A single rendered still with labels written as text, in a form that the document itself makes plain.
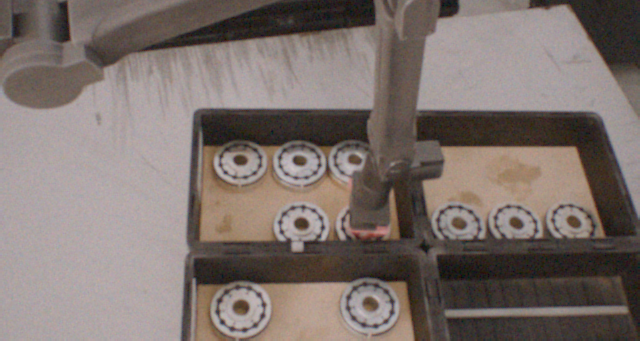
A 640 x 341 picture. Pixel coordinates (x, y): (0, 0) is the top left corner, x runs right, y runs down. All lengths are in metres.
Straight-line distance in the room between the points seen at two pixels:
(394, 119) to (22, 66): 0.49
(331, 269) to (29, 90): 0.65
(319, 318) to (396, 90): 0.49
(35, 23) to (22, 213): 0.84
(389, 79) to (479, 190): 0.59
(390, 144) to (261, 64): 0.78
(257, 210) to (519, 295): 0.50
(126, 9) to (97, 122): 0.95
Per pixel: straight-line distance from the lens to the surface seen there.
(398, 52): 0.84
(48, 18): 0.76
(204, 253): 1.18
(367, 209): 1.19
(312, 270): 1.22
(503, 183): 1.46
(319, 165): 1.36
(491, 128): 1.45
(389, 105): 0.93
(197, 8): 0.71
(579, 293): 1.39
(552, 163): 1.52
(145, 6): 0.71
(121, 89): 1.71
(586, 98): 1.87
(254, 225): 1.32
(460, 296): 1.31
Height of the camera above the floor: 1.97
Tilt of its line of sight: 54 degrees down
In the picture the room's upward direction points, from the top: 8 degrees clockwise
